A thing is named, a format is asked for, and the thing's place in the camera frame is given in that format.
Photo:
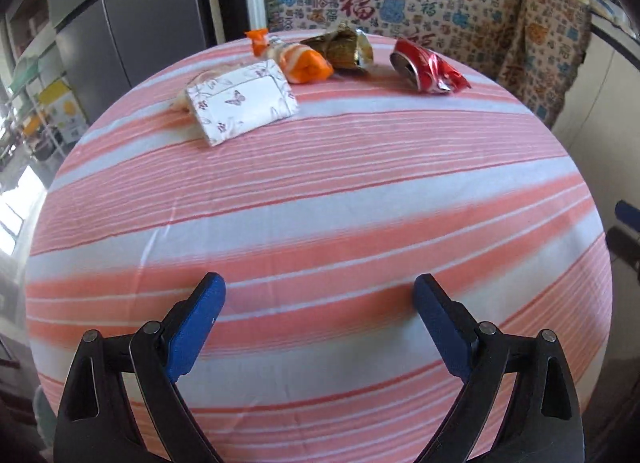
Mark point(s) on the pink striped tablecloth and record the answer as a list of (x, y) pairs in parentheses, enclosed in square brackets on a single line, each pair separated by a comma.
[(319, 225)]

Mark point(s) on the orange snack wrapper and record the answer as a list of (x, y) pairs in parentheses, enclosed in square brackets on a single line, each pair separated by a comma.
[(299, 63)]

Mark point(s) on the grey refrigerator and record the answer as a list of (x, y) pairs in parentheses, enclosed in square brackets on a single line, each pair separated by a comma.
[(109, 46)]

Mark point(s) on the crushed red soda can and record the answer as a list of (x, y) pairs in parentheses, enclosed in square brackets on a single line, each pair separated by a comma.
[(426, 70)]

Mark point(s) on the brown gold foil wrapper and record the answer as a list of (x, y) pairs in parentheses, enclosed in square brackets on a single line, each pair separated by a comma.
[(345, 47)]

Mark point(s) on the white butterfly tissue pack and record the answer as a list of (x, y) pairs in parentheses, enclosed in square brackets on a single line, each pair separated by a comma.
[(235, 102)]

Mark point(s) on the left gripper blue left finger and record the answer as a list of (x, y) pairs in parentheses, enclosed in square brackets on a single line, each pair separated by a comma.
[(189, 322)]

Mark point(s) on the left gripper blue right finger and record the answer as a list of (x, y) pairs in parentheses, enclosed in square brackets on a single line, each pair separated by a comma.
[(449, 323)]

